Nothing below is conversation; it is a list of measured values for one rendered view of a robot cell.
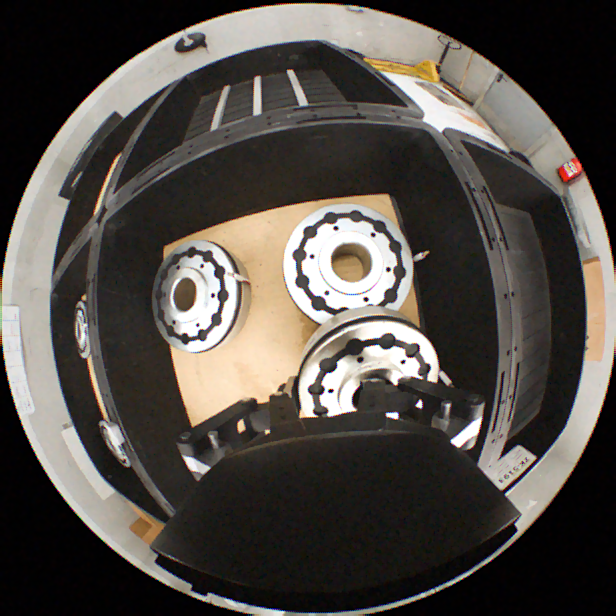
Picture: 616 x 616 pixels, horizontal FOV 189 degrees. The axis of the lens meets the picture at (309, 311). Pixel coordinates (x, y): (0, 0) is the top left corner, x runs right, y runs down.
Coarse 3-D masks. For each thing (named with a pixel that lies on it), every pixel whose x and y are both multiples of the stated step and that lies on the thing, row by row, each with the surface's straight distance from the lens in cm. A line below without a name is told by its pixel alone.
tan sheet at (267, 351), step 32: (224, 224) 23; (256, 224) 22; (288, 224) 21; (256, 256) 20; (352, 256) 19; (256, 288) 20; (256, 320) 20; (288, 320) 19; (416, 320) 20; (224, 352) 21; (256, 352) 20; (288, 352) 19; (192, 384) 25; (224, 384) 22; (256, 384) 21; (192, 416) 27
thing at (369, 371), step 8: (360, 368) 13; (368, 368) 13; (376, 368) 13; (384, 368) 13; (392, 368) 13; (352, 376) 13; (360, 376) 13; (368, 376) 13; (376, 376) 13; (384, 376) 14; (392, 376) 14; (400, 376) 14; (344, 384) 13; (352, 384) 13; (344, 392) 14; (352, 392) 14; (344, 400) 14; (352, 400) 14; (344, 408) 15; (352, 408) 15
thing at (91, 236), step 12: (96, 228) 24; (84, 240) 28; (72, 252) 33; (60, 276) 39; (96, 360) 21; (96, 372) 22; (60, 384) 49; (108, 408) 22; (72, 420) 50; (84, 444) 52; (120, 444) 24; (96, 468) 54; (144, 480) 25; (120, 492) 47; (132, 504) 45; (156, 516) 39
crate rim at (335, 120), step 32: (256, 128) 15; (288, 128) 14; (320, 128) 14; (384, 128) 16; (416, 128) 16; (192, 160) 16; (448, 160) 15; (128, 192) 20; (480, 224) 13; (96, 256) 22; (96, 288) 20; (96, 320) 20; (96, 352) 21; (128, 448) 23; (480, 448) 17
